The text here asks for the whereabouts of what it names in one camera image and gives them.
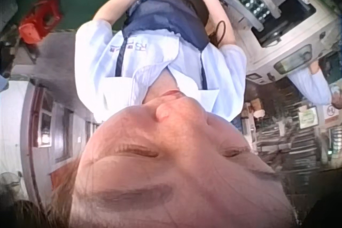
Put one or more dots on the red framed door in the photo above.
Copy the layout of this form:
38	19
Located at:
53	126

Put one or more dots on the red plastic stool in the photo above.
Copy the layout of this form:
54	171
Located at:
37	22

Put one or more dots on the red white sign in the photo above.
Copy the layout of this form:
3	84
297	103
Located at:
333	113

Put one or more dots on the cluttered storage shelf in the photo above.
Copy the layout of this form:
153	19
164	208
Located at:
288	137

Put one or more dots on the white machine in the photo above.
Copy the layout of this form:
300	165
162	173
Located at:
299	33

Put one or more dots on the green white sign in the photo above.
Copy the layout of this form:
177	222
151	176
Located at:
307	118

